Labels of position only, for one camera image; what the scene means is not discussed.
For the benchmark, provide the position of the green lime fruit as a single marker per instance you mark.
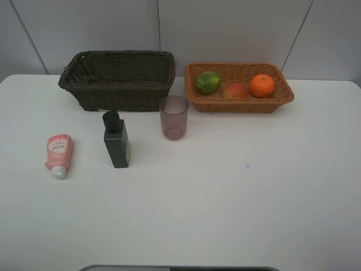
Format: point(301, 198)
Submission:
point(208, 82)

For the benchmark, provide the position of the dark green pump bottle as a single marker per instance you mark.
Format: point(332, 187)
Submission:
point(116, 139)

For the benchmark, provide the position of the red yellow peach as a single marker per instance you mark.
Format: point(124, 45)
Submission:
point(235, 90)

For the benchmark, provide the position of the orange mandarin fruit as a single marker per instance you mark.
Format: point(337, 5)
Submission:
point(262, 86)

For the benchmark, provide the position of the pink detergent bottle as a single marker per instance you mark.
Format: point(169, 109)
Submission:
point(59, 152)

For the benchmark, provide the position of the translucent purple plastic cup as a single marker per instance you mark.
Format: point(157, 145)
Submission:
point(173, 116)

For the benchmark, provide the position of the orange wicker basket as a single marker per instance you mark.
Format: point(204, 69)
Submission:
point(236, 72)

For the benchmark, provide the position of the dark brown wicker basket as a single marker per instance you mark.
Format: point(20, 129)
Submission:
point(127, 80)

